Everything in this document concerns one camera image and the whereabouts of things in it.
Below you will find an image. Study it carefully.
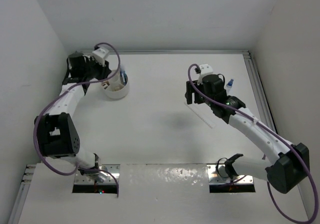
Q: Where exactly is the clear blue pen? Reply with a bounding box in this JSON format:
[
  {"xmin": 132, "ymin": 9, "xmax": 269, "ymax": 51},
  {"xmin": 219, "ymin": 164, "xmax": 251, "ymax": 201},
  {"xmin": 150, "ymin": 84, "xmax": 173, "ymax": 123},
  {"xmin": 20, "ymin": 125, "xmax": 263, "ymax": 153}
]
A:
[{"xmin": 120, "ymin": 65, "xmax": 127, "ymax": 85}]

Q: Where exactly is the dark blue pen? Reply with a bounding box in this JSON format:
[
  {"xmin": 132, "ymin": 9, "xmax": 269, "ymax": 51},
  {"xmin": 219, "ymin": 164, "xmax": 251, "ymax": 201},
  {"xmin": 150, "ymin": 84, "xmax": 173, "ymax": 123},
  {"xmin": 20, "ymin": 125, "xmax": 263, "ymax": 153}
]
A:
[{"xmin": 119, "ymin": 65, "xmax": 126, "ymax": 85}]

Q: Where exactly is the small blue-capped glue bottle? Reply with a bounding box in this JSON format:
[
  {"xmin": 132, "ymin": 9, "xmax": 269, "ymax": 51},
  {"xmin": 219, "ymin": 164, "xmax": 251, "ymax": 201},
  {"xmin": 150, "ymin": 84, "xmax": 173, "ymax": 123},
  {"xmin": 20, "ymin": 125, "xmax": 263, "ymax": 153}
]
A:
[{"xmin": 225, "ymin": 79, "xmax": 234, "ymax": 94}]

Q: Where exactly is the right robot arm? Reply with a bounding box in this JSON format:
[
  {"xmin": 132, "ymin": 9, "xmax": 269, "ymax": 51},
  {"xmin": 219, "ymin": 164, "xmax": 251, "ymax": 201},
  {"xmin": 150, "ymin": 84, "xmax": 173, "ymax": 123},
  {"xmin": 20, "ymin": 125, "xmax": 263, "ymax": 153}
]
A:
[{"xmin": 185, "ymin": 74, "xmax": 310, "ymax": 194}]

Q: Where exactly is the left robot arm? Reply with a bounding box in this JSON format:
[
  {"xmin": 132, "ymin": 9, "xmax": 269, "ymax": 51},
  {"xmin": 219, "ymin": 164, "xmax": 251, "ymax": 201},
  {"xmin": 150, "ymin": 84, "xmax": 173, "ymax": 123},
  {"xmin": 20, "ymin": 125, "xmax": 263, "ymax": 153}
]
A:
[{"xmin": 33, "ymin": 48, "xmax": 111, "ymax": 176}]

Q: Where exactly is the clear plastic ruler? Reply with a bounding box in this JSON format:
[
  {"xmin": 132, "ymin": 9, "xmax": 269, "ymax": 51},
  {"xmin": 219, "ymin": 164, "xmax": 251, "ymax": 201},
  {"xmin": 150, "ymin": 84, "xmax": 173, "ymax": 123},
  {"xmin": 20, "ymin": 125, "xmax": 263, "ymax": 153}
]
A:
[{"xmin": 184, "ymin": 102, "xmax": 215, "ymax": 129}]

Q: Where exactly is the white round compartment organizer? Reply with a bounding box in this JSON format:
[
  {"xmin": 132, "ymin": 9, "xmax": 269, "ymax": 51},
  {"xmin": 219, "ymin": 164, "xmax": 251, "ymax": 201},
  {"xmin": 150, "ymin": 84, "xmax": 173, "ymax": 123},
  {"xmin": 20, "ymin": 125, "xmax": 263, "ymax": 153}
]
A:
[{"xmin": 101, "ymin": 71, "xmax": 130, "ymax": 100}]

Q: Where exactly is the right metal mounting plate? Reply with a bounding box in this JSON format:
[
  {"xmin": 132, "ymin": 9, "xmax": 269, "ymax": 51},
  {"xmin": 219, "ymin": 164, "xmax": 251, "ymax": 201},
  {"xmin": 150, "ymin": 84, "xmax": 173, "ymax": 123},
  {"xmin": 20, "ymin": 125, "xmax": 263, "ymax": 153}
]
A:
[{"xmin": 207, "ymin": 164, "xmax": 256, "ymax": 194}]

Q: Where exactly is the metal mounting plate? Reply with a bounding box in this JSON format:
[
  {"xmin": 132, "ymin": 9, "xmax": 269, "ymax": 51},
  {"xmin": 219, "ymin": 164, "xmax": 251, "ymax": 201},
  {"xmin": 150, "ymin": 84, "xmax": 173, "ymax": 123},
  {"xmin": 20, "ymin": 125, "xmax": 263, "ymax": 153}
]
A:
[
  {"xmin": 72, "ymin": 164, "xmax": 121, "ymax": 195},
  {"xmin": 207, "ymin": 164, "xmax": 256, "ymax": 194}
]

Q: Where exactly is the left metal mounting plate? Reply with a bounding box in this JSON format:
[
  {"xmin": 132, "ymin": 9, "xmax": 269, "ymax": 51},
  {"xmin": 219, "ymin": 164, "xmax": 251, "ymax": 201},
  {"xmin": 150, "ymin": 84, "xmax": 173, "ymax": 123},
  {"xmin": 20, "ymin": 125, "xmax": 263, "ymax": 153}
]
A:
[{"xmin": 72, "ymin": 164, "xmax": 121, "ymax": 195}]

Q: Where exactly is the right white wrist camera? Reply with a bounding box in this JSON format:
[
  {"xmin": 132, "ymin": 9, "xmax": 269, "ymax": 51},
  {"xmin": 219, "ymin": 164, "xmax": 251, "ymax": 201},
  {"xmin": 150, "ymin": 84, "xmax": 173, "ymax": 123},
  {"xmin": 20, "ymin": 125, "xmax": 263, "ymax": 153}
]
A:
[{"xmin": 195, "ymin": 64, "xmax": 213, "ymax": 85}]

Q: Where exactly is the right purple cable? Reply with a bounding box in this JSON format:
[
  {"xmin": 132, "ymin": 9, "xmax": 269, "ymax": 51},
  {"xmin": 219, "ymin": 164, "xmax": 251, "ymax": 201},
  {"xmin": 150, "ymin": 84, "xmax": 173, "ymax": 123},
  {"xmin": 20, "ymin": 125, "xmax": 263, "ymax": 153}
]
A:
[{"xmin": 187, "ymin": 63, "xmax": 319, "ymax": 223}]

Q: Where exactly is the purple cable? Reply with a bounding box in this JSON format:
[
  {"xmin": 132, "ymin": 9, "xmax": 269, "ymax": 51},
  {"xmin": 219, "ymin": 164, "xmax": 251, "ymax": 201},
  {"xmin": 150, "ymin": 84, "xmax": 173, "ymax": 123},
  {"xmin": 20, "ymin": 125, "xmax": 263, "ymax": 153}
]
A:
[
  {"xmin": 33, "ymin": 42, "xmax": 122, "ymax": 198},
  {"xmin": 187, "ymin": 63, "xmax": 319, "ymax": 223}
]

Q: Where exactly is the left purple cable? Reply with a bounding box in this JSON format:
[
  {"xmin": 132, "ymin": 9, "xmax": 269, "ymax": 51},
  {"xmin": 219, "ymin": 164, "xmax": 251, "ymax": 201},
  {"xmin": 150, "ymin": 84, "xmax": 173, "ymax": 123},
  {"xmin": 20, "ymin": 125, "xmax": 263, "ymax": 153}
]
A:
[{"xmin": 33, "ymin": 42, "xmax": 122, "ymax": 198}]

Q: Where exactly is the aluminium frame rail right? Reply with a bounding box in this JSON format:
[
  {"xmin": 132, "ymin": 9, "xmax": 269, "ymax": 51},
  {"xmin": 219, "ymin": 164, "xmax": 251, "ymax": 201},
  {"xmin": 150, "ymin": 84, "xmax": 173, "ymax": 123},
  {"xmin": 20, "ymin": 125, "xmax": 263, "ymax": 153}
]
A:
[{"xmin": 243, "ymin": 51, "xmax": 278, "ymax": 134}]

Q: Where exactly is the aluminium frame rail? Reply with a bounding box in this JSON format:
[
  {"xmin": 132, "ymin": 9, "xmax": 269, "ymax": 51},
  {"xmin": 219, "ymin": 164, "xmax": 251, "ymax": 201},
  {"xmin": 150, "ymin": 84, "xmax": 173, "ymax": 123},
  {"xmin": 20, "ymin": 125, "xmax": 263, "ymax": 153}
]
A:
[
  {"xmin": 243, "ymin": 51, "xmax": 278, "ymax": 134},
  {"xmin": 8, "ymin": 164, "xmax": 36, "ymax": 224}
]

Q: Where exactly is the aluminium frame rail left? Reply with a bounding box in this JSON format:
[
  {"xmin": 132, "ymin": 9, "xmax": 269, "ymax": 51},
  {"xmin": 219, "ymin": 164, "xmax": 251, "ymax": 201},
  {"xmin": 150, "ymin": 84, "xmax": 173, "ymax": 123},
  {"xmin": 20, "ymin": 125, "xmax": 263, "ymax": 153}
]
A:
[{"xmin": 8, "ymin": 164, "xmax": 36, "ymax": 224}]

